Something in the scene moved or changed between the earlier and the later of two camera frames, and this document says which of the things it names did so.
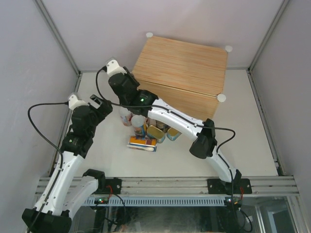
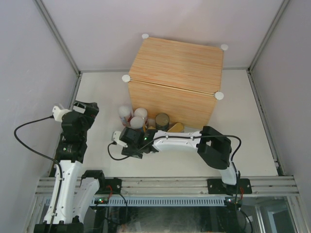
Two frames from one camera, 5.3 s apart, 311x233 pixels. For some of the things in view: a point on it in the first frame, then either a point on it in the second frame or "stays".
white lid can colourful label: (138, 123) stays
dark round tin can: (162, 126) stays
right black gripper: (134, 84) -> (129, 152)
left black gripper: (105, 108) -> (91, 111)
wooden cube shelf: (187, 76) stays
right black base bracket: (217, 186) stays
